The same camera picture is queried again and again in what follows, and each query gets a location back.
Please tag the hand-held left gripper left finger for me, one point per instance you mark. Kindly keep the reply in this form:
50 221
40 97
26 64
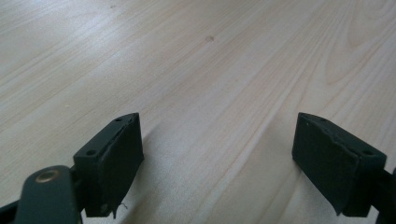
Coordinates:
109 165

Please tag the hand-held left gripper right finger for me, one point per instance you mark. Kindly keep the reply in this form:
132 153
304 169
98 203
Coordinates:
333 161

